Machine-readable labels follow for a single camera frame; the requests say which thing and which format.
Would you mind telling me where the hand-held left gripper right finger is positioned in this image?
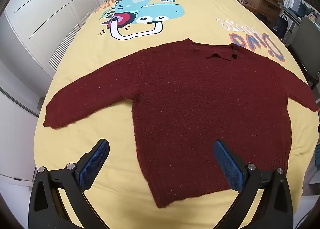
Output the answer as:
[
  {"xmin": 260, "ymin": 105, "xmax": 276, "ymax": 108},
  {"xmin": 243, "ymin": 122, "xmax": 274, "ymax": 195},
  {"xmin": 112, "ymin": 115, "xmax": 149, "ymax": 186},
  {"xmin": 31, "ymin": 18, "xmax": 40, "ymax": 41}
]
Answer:
[{"xmin": 213, "ymin": 140, "xmax": 293, "ymax": 229}]

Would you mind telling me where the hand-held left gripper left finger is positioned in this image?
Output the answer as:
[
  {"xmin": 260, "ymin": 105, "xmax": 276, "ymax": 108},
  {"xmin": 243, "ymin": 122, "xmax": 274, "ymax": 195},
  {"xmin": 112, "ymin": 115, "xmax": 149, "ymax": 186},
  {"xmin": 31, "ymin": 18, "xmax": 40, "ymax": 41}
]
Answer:
[{"xmin": 28, "ymin": 138, "xmax": 110, "ymax": 229}]

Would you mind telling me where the dark red knit sweater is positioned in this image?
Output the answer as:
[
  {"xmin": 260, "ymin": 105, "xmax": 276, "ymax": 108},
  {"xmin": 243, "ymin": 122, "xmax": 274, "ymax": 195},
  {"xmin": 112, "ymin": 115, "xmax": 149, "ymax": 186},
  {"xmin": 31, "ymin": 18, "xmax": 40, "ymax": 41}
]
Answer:
[{"xmin": 43, "ymin": 38, "xmax": 318, "ymax": 209}]

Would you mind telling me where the yellow dinosaur printed blanket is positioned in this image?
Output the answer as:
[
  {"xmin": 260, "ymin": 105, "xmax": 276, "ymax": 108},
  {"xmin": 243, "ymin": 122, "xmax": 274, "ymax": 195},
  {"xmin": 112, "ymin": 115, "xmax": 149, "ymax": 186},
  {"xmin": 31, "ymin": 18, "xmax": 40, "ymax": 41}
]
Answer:
[{"xmin": 32, "ymin": 0, "xmax": 317, "ymax": 229}]

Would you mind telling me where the dark paper bag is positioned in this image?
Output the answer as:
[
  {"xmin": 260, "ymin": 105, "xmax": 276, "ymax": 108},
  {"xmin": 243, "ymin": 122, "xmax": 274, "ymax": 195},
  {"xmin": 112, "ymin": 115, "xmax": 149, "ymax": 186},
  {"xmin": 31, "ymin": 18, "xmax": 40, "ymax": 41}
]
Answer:
[{"xmin": 275, "ymin": 15, "xmax": 288, "ymax": 38}]

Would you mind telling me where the grey chair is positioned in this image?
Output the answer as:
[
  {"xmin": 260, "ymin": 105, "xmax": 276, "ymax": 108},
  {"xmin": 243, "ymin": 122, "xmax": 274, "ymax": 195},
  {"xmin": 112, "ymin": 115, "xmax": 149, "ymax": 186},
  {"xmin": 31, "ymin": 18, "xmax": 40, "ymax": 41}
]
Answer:
[{"xmin": 291, "ymin": 16, "xmax": 320, "ymax": 89}]

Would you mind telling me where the white wardrobe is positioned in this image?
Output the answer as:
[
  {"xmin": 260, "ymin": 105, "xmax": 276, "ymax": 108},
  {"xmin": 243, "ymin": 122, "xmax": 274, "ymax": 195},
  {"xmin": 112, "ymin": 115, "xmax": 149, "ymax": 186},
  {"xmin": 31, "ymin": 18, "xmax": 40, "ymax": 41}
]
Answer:
[{"xmin": 0, "ymin": 0, "xmax": 110, "ymax": 194}]

